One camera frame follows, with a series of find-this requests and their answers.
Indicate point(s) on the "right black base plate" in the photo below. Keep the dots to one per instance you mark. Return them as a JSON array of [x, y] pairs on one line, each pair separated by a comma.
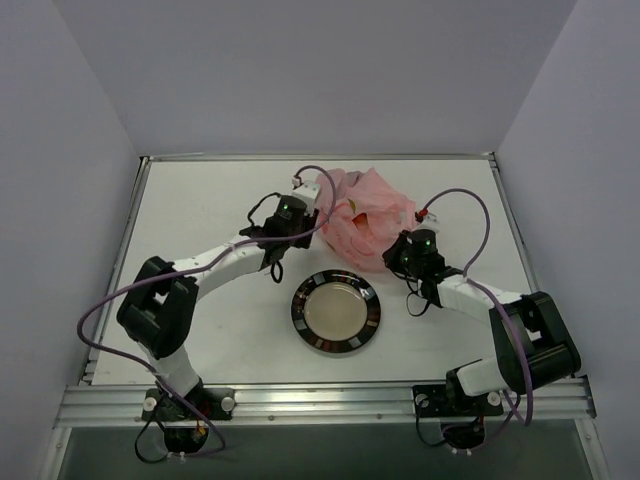
[[435, 400]]

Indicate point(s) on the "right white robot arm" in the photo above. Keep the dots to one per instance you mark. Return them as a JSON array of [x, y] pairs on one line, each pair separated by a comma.
[[532, 345]]

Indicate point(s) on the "fake fruits in bag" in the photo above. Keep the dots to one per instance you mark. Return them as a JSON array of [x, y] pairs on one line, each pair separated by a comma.
[[361, 222]]

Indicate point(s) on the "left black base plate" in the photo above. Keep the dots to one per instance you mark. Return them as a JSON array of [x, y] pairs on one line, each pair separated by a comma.
[[214, 403]]

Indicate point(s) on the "pink plastic bag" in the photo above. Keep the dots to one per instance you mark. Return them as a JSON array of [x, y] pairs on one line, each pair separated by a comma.
[[347, 194]]

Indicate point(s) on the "black rimmed ceramic plate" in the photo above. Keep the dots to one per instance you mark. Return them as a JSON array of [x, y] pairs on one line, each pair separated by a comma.
[[336, 312]]

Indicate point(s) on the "aluminium front rail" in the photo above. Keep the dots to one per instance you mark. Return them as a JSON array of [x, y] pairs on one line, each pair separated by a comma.
[[302, 404]]

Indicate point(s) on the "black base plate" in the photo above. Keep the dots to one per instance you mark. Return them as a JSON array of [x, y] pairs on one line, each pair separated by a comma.
[[435, 400], [214, 403]]

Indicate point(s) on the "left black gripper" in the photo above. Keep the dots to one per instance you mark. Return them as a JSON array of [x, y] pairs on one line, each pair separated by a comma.
[[307, 226]]

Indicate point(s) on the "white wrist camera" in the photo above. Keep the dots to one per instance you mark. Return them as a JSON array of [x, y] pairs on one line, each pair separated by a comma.
[[306, 191], [425, 220]]

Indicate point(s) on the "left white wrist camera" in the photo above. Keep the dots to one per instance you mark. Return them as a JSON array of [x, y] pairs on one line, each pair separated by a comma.
[[306, 191]]

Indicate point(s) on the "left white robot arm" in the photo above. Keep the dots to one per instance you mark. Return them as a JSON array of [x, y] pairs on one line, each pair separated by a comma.
[[158, 316]]

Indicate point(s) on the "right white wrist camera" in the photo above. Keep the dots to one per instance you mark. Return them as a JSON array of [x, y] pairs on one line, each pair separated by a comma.
[[425, 220]]

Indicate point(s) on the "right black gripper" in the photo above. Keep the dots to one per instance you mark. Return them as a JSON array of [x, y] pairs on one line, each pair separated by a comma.
[[395, 251]]

